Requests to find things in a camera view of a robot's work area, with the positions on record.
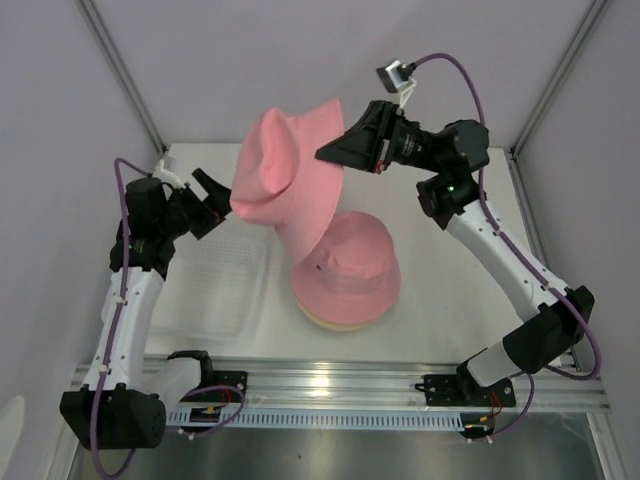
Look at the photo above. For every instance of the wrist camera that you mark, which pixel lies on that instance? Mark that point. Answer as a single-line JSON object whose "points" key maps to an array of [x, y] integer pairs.
{"points": [[397, 79], [165, 173]]}

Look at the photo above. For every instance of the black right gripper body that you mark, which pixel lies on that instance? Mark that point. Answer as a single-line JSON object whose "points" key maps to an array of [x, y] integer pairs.
{"points": [[388, 126]]}

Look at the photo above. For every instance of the right aluminium frame post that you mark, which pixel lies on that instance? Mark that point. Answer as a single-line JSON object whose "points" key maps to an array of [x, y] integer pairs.
{"points": [[570, 54]]}

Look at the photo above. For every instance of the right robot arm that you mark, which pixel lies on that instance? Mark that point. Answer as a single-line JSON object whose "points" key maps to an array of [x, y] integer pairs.
{"points": [[554, 316]]}

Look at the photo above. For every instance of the pink bucket hat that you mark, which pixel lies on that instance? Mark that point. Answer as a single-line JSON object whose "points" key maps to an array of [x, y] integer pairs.
{"points": [[279, 183], [355, 257]]}

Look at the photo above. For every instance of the beige bucket hat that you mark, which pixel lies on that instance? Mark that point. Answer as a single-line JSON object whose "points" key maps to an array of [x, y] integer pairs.
{"points": [[346, 313]]}

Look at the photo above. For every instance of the left aluminium frame post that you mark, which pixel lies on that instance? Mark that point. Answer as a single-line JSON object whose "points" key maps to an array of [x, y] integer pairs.
{"points": [[120, 71]]}

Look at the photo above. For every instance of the aluminium mounting rail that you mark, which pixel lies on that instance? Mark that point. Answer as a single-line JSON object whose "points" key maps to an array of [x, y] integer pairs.
{"points": [[290, 384]]}

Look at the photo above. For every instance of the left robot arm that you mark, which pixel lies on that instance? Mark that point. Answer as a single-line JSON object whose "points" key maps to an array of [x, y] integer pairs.
{"points": [[114, 409]]}

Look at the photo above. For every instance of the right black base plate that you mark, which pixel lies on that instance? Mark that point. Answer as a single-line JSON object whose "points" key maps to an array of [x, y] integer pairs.
{"points": [[447, 390]]}

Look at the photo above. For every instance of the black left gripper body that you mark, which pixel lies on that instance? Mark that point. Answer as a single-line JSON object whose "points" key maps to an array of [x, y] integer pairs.
{"points": [[188, 213]]}

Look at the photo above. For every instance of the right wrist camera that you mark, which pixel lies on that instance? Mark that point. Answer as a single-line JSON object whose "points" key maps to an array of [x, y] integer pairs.
{"points": [[397, 79]]}

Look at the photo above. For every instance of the white slotted cable duct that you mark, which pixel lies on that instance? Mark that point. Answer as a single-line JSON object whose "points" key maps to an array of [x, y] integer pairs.
{"points": [[421, 420]]}

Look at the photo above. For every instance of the white plastic basket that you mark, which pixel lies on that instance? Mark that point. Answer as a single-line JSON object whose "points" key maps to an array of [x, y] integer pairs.
{"points": [[212, 289]]}

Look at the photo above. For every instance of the aluminium frame post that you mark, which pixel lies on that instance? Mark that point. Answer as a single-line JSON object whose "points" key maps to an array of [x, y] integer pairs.
{"points": [[570, 54], [120, 71]]}

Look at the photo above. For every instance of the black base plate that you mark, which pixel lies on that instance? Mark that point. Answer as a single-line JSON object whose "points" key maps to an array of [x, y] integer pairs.
{"points": [[447, 390], [225, 379]]}

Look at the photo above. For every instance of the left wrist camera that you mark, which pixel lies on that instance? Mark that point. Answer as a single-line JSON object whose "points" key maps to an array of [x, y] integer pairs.
{"points": [[165, 173]]}

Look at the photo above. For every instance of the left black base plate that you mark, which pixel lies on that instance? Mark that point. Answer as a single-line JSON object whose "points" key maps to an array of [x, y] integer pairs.
{"points": [[225, 379]]}

